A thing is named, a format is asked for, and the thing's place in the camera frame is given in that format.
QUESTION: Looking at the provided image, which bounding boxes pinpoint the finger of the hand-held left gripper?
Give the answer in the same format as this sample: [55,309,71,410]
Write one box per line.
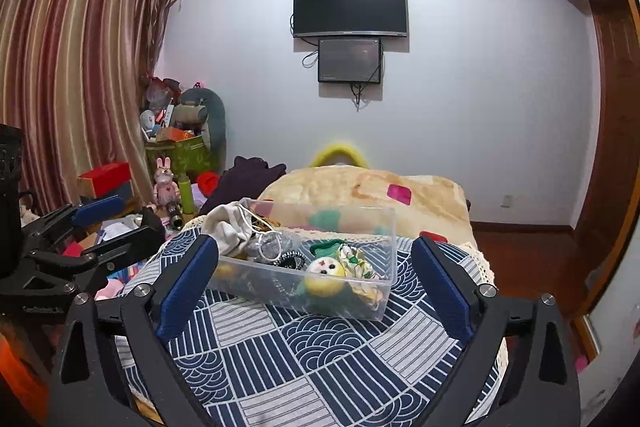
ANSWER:
[22,195,126,258]
[35,211,167,280]

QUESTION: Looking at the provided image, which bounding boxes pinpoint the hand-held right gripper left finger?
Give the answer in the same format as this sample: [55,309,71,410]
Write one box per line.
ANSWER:
[50,234,221,427]

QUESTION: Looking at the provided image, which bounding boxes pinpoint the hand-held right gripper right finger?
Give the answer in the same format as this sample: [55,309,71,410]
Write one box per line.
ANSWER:
[411,236,581,427]

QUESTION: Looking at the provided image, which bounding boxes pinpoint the clear plastic storage box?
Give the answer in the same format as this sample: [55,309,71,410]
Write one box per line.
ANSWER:
[207,199,399,323]

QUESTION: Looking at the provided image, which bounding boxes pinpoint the white cloth pouch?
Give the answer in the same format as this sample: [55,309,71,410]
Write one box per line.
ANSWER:
[205,202,266,258]

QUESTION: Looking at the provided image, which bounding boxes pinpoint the floral fabric scrunchie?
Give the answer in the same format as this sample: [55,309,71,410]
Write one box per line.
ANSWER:
[336,244,386,304]

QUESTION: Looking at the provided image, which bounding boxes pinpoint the black rimmed fabric bag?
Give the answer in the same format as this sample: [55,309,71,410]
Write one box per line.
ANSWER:
[272,249,307,298]

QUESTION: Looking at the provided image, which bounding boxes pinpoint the yellow monkey face plush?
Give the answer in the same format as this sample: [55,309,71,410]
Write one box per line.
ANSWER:
[304,257,349,301]

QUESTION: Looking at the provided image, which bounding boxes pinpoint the green plush dinosaur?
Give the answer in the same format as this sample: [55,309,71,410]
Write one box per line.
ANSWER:
[295,239,382,316]

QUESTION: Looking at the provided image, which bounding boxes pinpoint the red box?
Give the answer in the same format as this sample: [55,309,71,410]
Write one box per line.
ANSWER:
[77,162,134,198]

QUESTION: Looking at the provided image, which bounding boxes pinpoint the pink cloth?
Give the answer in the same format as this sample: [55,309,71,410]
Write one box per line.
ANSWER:
[95,279,126,301]

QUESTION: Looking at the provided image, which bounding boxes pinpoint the pink rabbit toy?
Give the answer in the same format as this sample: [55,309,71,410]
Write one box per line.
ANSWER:
[152,157,181,208]

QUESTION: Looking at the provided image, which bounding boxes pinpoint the green bottle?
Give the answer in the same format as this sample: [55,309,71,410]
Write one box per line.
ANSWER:
[178,172,197,214]

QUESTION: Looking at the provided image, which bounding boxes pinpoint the red cloth item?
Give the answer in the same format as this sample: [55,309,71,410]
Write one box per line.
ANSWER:
[196,172,221,196]

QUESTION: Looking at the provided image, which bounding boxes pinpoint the green cardboard box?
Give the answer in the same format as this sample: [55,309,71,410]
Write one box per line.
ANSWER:
[145,134,212,181]

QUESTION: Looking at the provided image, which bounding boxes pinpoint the cluttered toy pile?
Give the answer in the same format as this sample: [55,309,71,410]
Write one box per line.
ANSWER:
[142,77,182,142]

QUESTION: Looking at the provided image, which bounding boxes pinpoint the dark purple clothing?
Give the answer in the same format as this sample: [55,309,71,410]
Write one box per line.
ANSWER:
[200,155,287,216]

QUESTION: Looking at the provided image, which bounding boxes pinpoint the blue patterned cloth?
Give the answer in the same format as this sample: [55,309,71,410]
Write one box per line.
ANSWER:
[115,212,509,427]

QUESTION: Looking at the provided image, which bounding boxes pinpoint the striped red gold curtain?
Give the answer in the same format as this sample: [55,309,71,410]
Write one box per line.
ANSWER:
[0,0,169,214]

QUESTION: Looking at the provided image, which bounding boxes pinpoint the grey plush shark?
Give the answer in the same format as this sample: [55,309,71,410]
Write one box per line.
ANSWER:
[177,86,227,154]

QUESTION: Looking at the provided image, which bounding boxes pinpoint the beige fleece blanket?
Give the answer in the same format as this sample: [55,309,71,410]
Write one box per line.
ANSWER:
[257,167,474,249]

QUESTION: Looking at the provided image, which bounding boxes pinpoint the orange object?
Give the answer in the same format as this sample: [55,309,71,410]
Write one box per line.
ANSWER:
[0,332,51,423]

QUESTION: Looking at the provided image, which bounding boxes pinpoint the yellow green chair back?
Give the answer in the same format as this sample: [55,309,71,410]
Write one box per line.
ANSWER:
[309,142,370,169]

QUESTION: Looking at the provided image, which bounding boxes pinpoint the brown wooden wardrobe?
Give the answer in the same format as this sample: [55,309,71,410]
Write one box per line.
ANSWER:
[515,0,638,260]

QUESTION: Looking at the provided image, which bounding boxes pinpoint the small black wall monitor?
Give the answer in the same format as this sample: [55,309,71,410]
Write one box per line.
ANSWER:
[318,37,384,84]

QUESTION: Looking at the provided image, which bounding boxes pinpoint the large black wall television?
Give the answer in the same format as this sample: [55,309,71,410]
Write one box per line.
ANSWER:
[292,0,409,39]

